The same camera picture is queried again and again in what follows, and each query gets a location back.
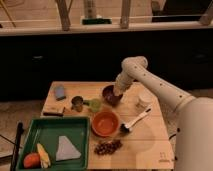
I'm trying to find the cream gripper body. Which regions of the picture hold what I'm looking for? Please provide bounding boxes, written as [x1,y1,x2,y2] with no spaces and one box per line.
[113,72,132,96]

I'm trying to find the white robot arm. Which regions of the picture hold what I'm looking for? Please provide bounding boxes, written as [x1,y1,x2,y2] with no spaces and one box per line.
[114,56,213,171]

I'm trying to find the orange bowl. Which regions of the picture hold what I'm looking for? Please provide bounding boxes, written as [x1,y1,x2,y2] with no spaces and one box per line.
[91,111,120,137]

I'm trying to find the white small cup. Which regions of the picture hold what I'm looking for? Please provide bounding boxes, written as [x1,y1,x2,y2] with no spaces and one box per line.
[137,93,152,108]

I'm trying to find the green measuring cup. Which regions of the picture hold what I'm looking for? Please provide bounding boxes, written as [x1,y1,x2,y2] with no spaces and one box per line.
[83,99,101,113]

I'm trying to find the metal cup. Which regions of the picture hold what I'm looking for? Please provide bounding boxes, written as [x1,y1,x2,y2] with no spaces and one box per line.
[71,96,83,112]

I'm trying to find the green box on ledge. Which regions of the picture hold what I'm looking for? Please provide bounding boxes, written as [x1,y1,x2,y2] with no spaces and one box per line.
[82,18,112,25]

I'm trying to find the blue sponge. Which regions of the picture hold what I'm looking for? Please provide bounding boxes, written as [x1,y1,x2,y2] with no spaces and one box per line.
[54,86,66,100]

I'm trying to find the bunch of dark grapes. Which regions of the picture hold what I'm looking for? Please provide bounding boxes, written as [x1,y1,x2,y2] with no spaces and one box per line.
[94,140,122,155]

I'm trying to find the grey cloth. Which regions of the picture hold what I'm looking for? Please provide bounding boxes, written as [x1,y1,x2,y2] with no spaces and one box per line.
[56,136,81,161]

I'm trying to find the green plastic tray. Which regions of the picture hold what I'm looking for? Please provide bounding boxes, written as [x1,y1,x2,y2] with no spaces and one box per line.
[16,117,90,171]

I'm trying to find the yellow corn cob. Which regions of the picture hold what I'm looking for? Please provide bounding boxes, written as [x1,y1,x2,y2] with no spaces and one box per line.
[37,143,51,169]

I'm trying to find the black stand pole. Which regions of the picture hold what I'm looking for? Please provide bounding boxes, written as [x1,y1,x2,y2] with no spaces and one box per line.
[10,122,24,171]

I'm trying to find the orange tomato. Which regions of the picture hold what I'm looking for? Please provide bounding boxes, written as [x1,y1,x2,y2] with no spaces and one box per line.
[23,153,40,169]

